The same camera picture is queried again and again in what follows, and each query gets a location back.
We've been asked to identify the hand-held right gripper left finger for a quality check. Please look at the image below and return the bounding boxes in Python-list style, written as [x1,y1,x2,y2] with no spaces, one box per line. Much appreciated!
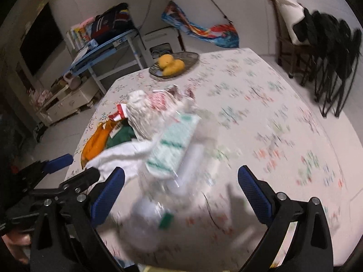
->
[30,167,126,272]

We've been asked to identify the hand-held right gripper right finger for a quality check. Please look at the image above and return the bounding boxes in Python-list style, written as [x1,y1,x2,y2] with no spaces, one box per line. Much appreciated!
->
[238,165,334,272]

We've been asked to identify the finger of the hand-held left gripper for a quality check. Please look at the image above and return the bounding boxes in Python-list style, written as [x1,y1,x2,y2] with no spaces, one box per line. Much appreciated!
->
[17,153,74,177]
[28,167,100,202]

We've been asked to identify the white tissue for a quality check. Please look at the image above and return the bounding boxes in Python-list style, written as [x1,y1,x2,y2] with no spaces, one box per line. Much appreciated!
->
[85,139,155,182]

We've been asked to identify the clear plastic bottle green label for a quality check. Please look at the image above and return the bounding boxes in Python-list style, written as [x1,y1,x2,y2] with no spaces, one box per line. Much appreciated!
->
[122,112,222,250]

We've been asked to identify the person's left hand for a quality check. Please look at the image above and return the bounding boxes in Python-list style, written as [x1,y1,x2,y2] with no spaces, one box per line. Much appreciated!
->
[1,229,32,264]

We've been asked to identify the orange snack packet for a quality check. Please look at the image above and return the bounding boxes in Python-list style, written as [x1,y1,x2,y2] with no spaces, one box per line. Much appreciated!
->
[81,120,115,169]

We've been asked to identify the white television cabinet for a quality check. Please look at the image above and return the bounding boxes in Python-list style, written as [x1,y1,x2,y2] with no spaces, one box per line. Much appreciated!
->
[35,76,104,126]

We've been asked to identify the pink floral box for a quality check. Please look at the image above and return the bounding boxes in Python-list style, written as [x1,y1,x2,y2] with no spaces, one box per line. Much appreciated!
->
[28,89,50,104]

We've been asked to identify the red white striped wrapper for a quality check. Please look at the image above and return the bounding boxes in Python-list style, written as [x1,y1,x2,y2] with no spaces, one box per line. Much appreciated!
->
[109,103,130,122]

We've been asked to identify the pink jug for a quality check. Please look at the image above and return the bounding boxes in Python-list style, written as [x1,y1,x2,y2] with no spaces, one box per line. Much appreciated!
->
[63,72,83,91]

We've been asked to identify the crumpled red white plastic bag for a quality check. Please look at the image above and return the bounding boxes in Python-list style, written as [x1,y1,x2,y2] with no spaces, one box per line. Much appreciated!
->
[126,85,199,141]

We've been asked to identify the black television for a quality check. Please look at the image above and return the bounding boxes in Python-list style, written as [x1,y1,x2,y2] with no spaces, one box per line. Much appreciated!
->
[19,2,64,76]

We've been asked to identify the blue desk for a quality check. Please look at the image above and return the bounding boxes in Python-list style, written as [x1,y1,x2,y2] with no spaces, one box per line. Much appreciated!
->
[69,28,148,94]

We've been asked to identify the row of colourful books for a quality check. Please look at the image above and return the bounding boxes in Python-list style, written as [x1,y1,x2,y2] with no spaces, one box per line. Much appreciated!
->
[66,17,95,51]

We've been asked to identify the yellow mango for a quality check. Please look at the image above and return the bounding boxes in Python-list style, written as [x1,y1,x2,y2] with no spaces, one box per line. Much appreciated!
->
[163,60,185,76]
[158,54,174,69]

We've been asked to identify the dark striped backpack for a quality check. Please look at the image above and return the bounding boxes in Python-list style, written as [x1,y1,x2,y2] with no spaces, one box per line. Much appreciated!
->
[91,3,134,40]

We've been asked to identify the woven fruit basket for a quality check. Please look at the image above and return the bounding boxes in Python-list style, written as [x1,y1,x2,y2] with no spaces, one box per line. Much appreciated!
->
[149,51,200,81]

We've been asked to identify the wooden chair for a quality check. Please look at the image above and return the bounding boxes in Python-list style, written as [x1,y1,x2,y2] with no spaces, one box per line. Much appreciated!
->
[268,0,309,78]

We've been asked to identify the white appliance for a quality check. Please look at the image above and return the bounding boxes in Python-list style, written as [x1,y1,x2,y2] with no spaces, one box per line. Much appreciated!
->
[140,27,182,68]

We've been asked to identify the black folding chairs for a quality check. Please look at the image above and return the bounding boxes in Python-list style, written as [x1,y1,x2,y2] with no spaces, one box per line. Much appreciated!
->
[293,7,363,117]

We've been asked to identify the colourful printed cloth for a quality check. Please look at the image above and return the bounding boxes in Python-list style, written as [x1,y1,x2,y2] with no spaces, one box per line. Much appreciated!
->
[161,1,240,49]

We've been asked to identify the white black cushion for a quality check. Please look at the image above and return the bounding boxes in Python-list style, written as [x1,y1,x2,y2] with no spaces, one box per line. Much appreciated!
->
[268,0,312,46]

